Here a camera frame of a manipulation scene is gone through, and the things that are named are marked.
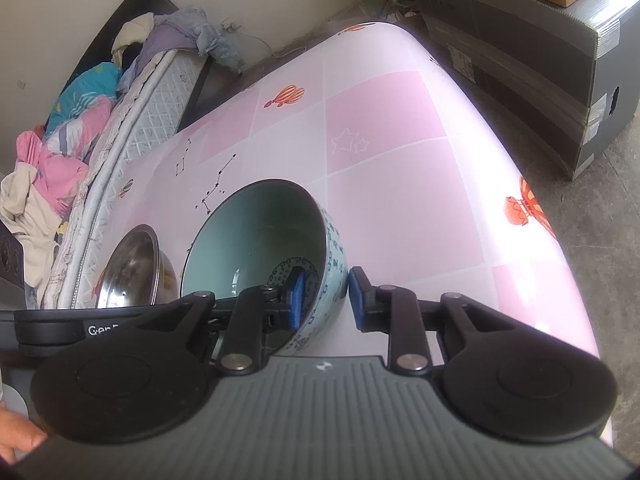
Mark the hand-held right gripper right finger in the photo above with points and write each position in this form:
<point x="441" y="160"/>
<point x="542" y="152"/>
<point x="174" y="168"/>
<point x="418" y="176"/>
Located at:
<point x="357" y="302"/>

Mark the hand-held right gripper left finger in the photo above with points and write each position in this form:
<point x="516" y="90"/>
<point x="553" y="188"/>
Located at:
<point x="296" y="305"/>

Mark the teal patterned ceramic bowl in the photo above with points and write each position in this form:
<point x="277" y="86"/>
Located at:
<point x="250" y="230"/>

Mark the small stainless steel bowl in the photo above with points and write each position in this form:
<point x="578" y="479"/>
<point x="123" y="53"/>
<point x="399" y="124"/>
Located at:
<point x="130" y="270"/>

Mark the person's left hand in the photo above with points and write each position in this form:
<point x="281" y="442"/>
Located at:
<point x="17" y="435"/>

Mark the cream cloth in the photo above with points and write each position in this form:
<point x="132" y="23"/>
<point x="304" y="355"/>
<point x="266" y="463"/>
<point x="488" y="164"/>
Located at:
<point x="30" y="225"/>

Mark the quilted white mattress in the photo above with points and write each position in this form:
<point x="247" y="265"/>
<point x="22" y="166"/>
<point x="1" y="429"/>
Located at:
<point x="150" y="105"/>

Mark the blue-grey bed sheet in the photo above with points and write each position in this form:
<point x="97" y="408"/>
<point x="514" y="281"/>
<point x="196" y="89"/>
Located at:
<point x="200" y="30"/>

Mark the large grey box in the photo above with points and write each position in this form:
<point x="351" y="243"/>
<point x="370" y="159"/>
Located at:
<point x="525" y="60"/>

